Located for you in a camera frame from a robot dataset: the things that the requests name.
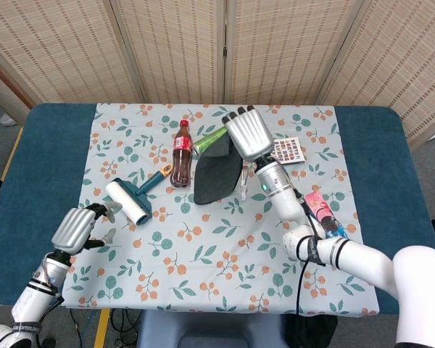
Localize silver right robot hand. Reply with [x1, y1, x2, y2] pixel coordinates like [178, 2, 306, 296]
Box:
[221, 104, 276, 163]

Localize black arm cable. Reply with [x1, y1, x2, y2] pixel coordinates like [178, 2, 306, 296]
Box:
[295, 188, 327, 316]

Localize black floor cables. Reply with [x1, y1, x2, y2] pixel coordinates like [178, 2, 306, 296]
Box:
[68, 307, 142, 348]

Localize cola bottle with red cap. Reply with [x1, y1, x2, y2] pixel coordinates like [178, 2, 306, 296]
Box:
[170, 119, 193, 189]

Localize teal handled lint roller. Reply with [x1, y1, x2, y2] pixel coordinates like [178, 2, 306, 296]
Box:
[104, 163, 174, 226]

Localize floral print tablecloth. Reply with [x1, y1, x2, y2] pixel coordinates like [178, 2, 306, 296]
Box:
[60, 102, 381, 315]

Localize green drink can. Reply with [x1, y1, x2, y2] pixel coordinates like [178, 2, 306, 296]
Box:
[191, 126, 228, 157]

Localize blue grey robot torso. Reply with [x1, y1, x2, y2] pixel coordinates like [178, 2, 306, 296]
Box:
[136, 310, 287, 348]

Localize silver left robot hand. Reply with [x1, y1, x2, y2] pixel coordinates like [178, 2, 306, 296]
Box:
[50, 202, 123, 256]

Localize black box with picture grid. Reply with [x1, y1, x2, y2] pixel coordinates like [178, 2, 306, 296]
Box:
[271, 136, 307, 166]

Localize blue sandwich cookie box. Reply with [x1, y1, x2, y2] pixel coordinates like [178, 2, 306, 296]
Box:
[303, 191, 350, 240]

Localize teal table cover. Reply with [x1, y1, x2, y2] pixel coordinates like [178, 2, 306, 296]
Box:
[0, 102, 435, 316]

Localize metal wire stand white feet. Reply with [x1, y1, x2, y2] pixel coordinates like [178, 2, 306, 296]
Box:
[239, 162, 257, 201]

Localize woven bamboo screen panel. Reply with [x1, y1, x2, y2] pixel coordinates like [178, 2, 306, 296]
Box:
[110, 0, 228, 105]
[223, 0, 365, 106]
[0, 0, 148, 106]
[317, 0, 435, 149]

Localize blue microfiber cloth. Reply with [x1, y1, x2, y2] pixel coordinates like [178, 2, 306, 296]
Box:
[193, 134, 242, 205]

